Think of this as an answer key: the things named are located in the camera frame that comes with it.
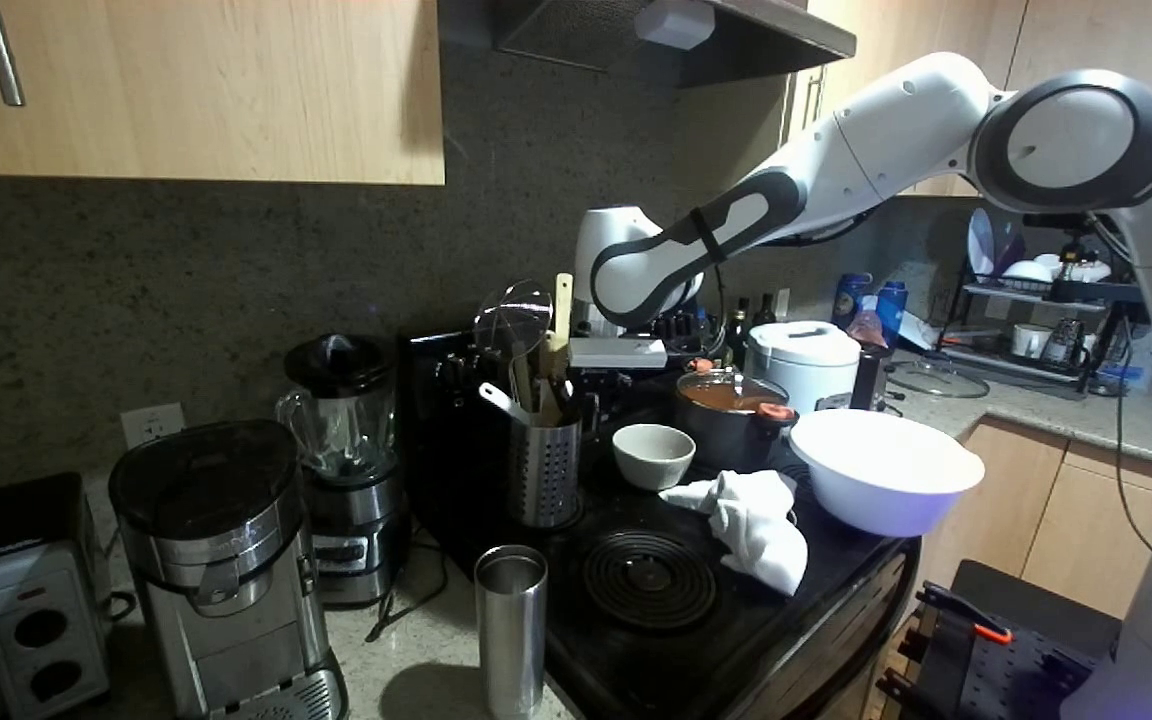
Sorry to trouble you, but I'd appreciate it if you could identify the perforated steel cutlery holder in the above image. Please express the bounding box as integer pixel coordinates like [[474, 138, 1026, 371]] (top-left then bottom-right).
[[507, 398, 582, 528]]

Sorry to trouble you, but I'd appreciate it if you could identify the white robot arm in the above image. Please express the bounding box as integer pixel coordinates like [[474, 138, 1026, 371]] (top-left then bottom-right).
[[579, 53, 1152, 329]]

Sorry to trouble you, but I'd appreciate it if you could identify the wooden spatula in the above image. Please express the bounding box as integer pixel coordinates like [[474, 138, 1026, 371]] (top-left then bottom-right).
[[543, 272, 576, 380]]

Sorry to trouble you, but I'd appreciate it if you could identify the white spoon utensil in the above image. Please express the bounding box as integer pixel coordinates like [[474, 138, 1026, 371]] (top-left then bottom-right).
[[474, 380, 532, 429]]

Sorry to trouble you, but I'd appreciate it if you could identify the small white bowl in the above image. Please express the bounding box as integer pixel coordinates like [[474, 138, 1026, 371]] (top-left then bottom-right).
[[612, 423, 694, 491]]

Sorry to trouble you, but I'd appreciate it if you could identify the pot with brown sauce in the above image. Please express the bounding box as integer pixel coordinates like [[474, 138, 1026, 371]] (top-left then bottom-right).
[[677, 371, 794, 452]]

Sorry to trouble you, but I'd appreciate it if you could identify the stainless steel tumbler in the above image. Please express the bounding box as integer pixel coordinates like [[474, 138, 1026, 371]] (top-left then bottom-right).
[[473, 543, 548, 720]]

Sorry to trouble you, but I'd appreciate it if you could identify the white dish cloth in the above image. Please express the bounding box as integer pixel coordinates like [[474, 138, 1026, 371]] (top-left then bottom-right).
[[661, 469, 806, 594]]

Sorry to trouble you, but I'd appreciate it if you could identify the white rice cooker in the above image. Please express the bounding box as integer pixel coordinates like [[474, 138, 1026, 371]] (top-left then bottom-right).
[[751, 320, 861, 413]]

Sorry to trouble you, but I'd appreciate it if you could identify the black blender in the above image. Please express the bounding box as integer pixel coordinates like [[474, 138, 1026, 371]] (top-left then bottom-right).
[[277, 332, 408, 608]]

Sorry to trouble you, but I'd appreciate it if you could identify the black electric stove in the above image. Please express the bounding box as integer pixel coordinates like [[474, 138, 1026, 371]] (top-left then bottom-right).
[[396, 317, 924, 720]]

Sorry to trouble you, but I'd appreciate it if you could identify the dark bottle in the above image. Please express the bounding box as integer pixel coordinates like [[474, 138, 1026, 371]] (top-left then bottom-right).
[[853, 310, 882, 406]]

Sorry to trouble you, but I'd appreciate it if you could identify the large white bowl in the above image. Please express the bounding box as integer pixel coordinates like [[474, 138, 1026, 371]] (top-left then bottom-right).
[[788, 406, 983, 538]]

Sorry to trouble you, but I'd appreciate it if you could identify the range hood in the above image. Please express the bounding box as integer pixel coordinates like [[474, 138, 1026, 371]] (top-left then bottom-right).
[[434, 0, 855, 83]]

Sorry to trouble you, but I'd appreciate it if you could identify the steel coffee maker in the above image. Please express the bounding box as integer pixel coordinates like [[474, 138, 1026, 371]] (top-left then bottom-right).
[[106, 421, 349, 720]]

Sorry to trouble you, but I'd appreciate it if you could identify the dish drying rack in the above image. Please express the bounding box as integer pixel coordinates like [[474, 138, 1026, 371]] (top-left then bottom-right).
[[935, 209, 1147, 395]]

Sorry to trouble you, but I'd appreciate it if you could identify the black tool cart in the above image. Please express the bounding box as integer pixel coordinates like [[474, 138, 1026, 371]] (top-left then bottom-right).
[[874, 558, 1118, 720]]

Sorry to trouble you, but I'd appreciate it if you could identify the upper wooden cabinet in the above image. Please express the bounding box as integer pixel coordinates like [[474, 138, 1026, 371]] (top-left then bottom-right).
[[0, 0, 445, 187]]

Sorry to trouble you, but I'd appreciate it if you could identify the toaster oven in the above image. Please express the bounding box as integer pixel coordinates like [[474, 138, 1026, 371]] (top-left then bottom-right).
[[0, 471, 106, 720]]

